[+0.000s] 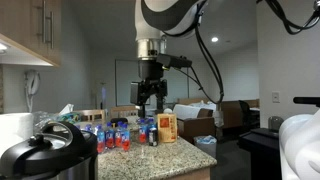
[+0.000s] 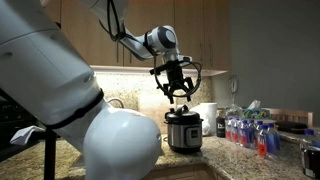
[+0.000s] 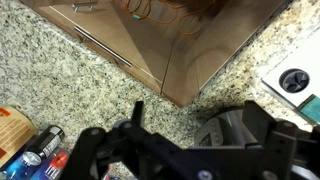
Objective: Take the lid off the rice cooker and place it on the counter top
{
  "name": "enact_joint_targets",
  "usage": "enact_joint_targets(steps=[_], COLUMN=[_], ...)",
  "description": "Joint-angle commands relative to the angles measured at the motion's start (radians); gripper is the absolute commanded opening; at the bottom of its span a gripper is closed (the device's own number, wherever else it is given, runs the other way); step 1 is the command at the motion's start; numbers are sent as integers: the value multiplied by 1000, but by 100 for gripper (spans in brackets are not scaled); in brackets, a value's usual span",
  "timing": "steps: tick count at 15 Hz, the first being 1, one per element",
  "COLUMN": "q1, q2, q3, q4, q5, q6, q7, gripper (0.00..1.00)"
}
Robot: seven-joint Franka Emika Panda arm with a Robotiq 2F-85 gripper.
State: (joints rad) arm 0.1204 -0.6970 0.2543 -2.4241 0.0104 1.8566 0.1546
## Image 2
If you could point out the black rice cooker lid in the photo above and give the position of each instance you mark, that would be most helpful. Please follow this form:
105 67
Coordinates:
183 116

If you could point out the black metal stand pole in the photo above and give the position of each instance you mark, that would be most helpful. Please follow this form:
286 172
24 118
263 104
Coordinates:
50 153

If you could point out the black stove range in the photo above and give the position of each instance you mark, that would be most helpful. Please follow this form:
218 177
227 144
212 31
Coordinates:
13 116

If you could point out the white wall phone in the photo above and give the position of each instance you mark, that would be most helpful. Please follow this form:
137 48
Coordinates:
233 85

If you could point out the blue cap water bottle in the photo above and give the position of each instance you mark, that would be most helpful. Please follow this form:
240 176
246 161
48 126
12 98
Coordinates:
274 140
228 130
252 131
259 126
235 131
263 143
244 135

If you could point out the chrome faucet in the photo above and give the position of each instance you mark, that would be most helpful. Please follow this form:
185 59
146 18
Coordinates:
116 100

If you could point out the white folded paper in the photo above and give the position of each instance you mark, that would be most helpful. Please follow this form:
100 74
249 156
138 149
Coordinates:
26 135

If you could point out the white paper towel roll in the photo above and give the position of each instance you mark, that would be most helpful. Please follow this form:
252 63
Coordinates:
211 116

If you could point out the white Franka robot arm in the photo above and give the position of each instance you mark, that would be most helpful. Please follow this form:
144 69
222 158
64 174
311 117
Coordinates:
50 66

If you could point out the black bottle with cork cap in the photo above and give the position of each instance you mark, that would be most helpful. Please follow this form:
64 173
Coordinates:
220 126

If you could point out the green tissue box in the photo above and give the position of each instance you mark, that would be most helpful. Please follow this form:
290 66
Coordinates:
255 112

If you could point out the clear plastic bag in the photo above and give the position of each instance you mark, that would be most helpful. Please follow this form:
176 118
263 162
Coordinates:
233 111

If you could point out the wooden wall cabinet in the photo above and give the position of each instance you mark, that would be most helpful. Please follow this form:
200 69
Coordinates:
200 33

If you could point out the black flat pouch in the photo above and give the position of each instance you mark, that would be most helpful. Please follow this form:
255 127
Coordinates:
291 126

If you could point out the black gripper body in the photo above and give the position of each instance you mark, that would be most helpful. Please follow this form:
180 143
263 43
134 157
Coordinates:
175 75

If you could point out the black drink can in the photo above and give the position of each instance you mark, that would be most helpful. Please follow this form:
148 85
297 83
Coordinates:
311 163

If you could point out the black pressure cooker pot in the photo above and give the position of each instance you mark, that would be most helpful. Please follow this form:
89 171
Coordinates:
183 136

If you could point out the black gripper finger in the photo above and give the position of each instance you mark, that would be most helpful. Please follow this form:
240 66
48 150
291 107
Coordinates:
189 88
170 93

